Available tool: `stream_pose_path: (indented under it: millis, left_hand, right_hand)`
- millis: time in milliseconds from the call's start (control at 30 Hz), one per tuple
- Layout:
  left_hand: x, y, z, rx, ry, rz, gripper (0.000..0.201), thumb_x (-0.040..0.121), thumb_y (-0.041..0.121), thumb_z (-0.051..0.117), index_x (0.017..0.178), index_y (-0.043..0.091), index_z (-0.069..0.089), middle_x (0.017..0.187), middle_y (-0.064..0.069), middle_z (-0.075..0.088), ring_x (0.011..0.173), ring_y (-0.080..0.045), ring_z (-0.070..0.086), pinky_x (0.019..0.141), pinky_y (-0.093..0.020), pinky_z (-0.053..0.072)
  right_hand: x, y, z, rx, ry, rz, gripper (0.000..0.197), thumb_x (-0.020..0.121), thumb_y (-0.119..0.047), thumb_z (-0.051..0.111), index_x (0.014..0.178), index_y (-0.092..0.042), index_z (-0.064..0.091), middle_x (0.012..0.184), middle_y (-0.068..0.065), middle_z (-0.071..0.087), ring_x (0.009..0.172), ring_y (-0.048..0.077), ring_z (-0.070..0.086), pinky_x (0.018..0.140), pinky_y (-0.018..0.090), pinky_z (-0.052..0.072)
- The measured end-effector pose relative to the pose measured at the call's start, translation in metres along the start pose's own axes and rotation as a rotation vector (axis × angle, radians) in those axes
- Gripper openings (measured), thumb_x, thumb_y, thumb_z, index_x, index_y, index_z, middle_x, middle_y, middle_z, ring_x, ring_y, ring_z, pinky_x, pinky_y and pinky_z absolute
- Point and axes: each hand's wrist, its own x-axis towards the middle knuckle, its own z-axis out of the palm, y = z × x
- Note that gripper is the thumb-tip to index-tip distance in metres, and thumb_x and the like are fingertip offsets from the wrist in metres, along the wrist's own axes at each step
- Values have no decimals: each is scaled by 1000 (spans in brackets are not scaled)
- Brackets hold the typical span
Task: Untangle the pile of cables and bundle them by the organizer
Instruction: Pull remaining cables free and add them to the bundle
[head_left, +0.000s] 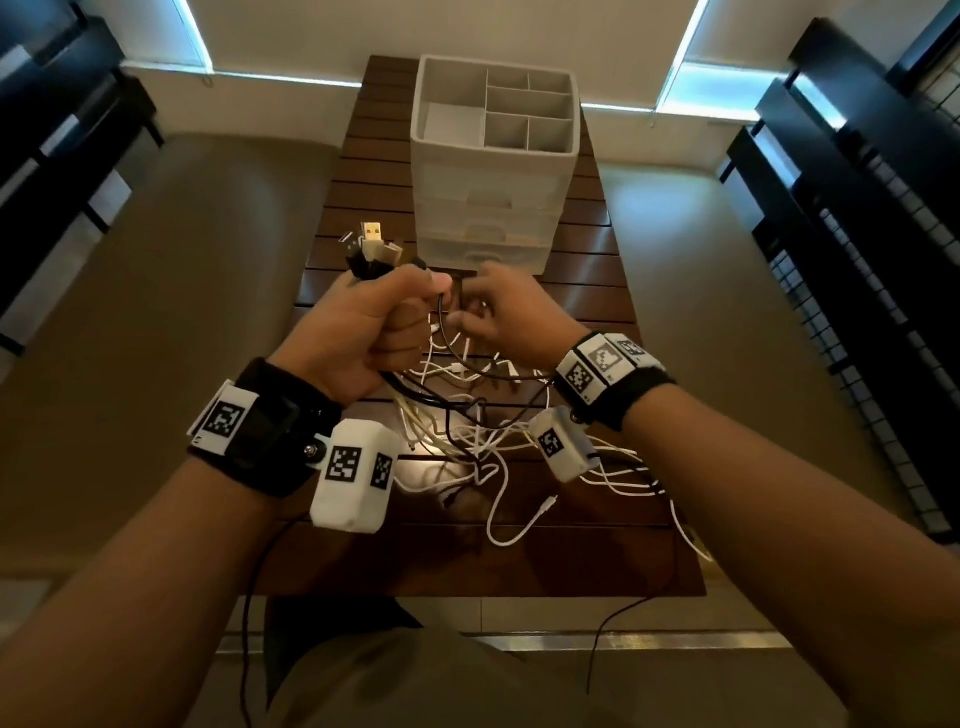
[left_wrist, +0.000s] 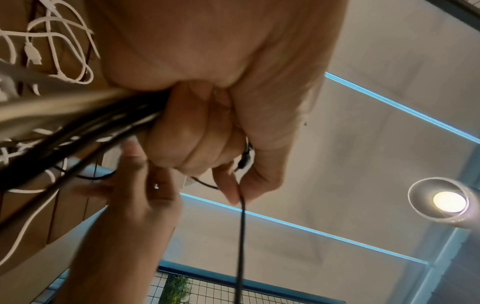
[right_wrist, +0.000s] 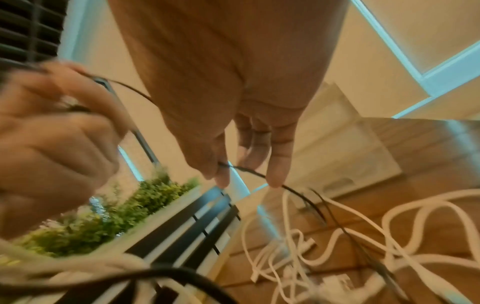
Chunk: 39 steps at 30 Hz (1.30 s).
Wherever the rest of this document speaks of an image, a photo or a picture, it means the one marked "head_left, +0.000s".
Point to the person's right forearm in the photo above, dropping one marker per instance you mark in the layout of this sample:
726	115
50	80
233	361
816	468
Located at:
787	562

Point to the beige roller blind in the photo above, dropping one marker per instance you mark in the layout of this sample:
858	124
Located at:
450	37
142	34

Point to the white drawer organizer box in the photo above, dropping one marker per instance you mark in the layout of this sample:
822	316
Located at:
487	180

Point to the person's left forearm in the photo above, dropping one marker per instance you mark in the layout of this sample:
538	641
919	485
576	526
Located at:
127	600

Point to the wooden slatted table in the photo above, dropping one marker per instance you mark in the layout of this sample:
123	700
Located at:
450	562

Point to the black wristband with markers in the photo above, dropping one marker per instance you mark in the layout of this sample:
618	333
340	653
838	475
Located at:
622	397
262	442

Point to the person's left hand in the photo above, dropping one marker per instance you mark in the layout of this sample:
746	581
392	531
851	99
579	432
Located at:
352	337

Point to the person's dark trouser leg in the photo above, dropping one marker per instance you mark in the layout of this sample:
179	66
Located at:
322	622

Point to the black left wristband with markers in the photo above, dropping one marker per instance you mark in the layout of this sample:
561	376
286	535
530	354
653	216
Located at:
262	442

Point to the black right wristband with markers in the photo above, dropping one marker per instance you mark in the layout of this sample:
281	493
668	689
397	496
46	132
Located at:
622	397

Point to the person's right hand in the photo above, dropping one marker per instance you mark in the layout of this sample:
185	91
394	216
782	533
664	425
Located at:
525	315

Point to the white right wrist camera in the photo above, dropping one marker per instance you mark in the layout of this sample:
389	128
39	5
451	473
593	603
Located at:
570	461

